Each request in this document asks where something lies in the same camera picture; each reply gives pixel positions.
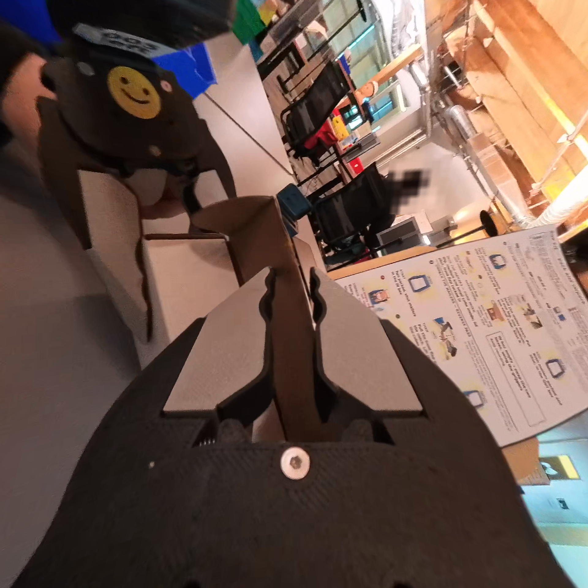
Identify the instruction sheet on stand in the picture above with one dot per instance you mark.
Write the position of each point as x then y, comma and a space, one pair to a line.
381, 262

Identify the green plastic bin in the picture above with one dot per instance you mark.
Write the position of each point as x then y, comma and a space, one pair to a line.
248, 18

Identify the printed instruction sheet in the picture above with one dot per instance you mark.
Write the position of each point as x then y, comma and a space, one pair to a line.
482, 330

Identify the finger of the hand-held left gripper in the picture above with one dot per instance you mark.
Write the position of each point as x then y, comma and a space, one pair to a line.
112, 229
213, 188

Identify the person's left hand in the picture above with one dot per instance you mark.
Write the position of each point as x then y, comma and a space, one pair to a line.
20, 101

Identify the white cardboard mailer box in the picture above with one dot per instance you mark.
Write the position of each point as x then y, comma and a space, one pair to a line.
193, 285

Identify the blue plastic bin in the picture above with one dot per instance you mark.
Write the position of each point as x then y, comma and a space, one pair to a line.
188, 69

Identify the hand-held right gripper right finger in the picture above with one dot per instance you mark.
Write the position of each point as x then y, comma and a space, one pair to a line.
367, 363

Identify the black office chair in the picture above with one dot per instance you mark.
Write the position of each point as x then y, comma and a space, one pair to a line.
353, 211
317, 110

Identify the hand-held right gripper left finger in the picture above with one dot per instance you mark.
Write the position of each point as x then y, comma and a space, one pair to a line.
220, 358

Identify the silver ventilation duct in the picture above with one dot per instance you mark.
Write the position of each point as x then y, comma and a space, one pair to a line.
487, 156

